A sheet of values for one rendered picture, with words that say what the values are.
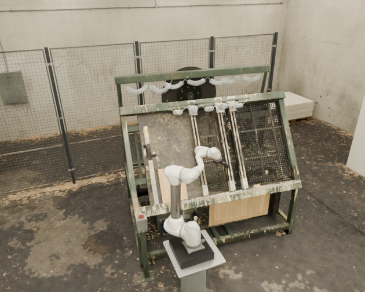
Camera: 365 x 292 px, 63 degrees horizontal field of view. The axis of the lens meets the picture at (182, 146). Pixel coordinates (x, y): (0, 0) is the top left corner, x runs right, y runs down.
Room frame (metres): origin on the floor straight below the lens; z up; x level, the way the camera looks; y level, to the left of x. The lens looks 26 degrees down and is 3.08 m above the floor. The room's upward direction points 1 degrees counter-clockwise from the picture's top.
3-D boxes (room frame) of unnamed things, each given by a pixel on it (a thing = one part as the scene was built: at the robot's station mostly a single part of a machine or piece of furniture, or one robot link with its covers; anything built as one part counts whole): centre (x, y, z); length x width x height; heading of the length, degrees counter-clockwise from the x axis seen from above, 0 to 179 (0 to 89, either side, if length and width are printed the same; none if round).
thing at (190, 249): (2.29, -0.11, 0.86); 0.22 x 0.18 x 0.06; 112
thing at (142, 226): (2.62, 0.47, 0.84); 0.12 x 0.12 x 0.18; 15
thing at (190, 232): (2.29, -0.08, 0.99); 0.18 x 0.16 x 0.22; 60
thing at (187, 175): (2.37, -0.06, 1.60); 0.18 x 0.14 x 0.13; 150
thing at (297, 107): (7.68, -2.20, 0.28); 2.45 x 1.03 x 0.56; 111
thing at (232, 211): (3.35, -0.78, 0.53); 0.90 x 0.02 x 0.55; 105
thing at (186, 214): (2.80, 0.06, 0.69); 0.50 x 0.14 x 0.24; 105
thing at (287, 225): (3.70, -0.32, 0.41); 2.20 x 1.38 x 0.83; 105
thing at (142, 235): (2.62, 0.47, 0.38); 0.06 x 0.06 x 0.75; 15
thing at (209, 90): (4.08, -0.12, 1.85); 0.80 x 0.06 x 0.80; 105
